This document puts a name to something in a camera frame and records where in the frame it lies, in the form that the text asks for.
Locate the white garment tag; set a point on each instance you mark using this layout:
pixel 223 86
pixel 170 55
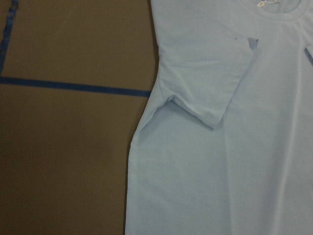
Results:
pixel 262 3

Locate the light blue t-shirt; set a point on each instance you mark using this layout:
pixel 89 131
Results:
pixel 225 144

